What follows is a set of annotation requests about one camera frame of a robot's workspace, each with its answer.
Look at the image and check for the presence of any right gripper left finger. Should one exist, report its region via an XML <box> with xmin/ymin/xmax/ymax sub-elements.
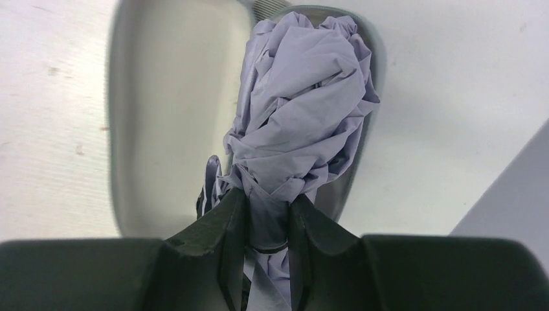
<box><xmin>1</xmin><ymin>189</ymin><xmax>247</xmax><ymax>310</ymax></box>

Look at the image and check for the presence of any lavender folding umbrella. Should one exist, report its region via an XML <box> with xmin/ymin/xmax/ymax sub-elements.
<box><xmin>197</xmin><ymin>12</ymin><xmax>380</xmax><ymax>310</ymax></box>

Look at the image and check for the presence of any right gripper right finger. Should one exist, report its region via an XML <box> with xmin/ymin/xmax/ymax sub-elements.
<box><xmin>288</xmin><ymin>195</ymin><xmax>548</xmax><ymax>310</ymax></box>

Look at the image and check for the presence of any lavender umbrella case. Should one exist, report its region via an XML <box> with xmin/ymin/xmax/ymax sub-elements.
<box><xmin>107</xmin><ymin>0</ymin><xmax>387</xmax><ymax>239</ymax></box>

